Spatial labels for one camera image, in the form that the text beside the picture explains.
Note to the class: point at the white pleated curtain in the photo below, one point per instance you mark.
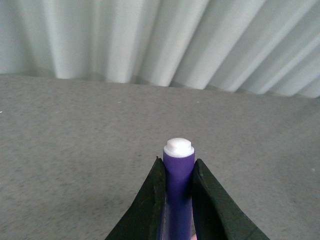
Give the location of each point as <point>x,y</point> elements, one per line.
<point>252,46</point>

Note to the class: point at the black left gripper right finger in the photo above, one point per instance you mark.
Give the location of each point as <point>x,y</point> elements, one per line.
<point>216,216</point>

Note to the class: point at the purple marker pen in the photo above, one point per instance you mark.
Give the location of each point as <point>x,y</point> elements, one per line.
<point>179,161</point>

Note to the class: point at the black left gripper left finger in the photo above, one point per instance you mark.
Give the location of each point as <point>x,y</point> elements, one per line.
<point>143,219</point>

